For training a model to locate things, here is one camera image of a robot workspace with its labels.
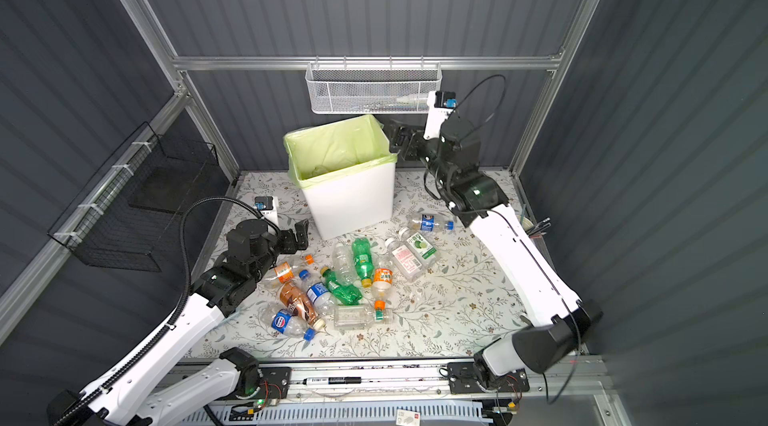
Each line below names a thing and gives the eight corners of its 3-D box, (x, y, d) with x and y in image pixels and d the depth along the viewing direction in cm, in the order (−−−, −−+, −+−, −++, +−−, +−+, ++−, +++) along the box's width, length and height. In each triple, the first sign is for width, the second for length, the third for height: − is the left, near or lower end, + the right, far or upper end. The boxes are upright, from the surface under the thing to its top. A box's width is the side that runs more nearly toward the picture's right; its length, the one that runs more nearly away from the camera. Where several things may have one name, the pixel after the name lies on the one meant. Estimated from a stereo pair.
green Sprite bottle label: (358, 290, 90) (357, 283, 86) (352, 246, 100) (350, 238, 96) (377, 286, 91) (377, 279, 87) (369, 243, 101) (368, 235, 97)
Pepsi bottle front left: (261, 322, 85) (254, 315, 81) (272, 306, 88) (266, 299, 84) (308, 347, 81) (303, 341, 76) (318, 329, 84) (314, 323, 79)
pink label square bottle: (411, 285, 92) (412, 279, 88) (383, 249, 100) (383, 242, 96) (425, 276, 94) (426, 269, 90) (396, 241, 102) (397, 233, 99)
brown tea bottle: (278, 299, 89) (273, 292, 85) (291, 286, 91) (287, 279, 87) (318, 334, 82) (314, 329, 78) (330, 320, 85) (327, 313, 81)
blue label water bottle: (296, 282, 92) (291, 276, 88) (309, 272, 94) (306, 265, 90) (327, 321, 84) (325, 315, 80) (341, 308, 87) (339, 302, 83)
